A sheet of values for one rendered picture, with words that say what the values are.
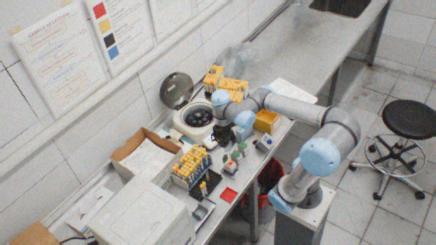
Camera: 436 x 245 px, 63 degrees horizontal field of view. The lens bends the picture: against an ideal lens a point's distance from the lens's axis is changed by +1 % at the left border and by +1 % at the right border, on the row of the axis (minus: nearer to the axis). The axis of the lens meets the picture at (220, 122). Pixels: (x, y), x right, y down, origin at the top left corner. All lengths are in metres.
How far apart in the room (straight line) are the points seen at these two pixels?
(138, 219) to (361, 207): 1.83
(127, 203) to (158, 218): 0.15
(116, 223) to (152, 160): 0.53
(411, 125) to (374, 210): 0.70
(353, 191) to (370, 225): 0.27
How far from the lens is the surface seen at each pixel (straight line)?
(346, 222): 2.75
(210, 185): 1.77
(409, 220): 2.89
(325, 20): 2.94
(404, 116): 2.57
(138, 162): 1.88
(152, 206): 1.43
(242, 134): 1.88
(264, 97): 1.39
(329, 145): 1.10
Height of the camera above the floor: 2.36
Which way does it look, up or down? 46 degrees down
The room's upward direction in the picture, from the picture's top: 7 degrees counter-clockwise
